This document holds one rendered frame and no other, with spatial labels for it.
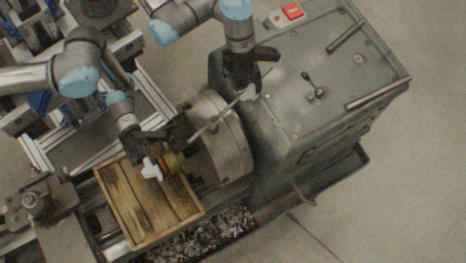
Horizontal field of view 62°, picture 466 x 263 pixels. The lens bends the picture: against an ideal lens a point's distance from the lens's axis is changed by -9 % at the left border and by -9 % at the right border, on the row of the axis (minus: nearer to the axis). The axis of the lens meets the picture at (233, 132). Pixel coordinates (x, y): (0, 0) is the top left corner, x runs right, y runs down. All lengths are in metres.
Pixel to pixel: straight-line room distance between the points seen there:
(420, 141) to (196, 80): 1.54
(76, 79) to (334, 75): 0.81
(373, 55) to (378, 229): 1.40
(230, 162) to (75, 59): 0.56
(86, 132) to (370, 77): 1.64
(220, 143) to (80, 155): 1.30
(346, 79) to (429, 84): 1.82
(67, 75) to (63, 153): 1.30
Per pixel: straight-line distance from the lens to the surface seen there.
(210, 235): 1.86
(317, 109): 1.35
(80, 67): 1.24
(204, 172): 1.38
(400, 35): 3.33
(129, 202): 1.62
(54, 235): 1.58
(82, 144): 2.48
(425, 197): 2.85
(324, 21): 1.54
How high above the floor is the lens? 2.44
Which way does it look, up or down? 68 degrees down
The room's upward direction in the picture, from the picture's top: 9 degrees clockwise
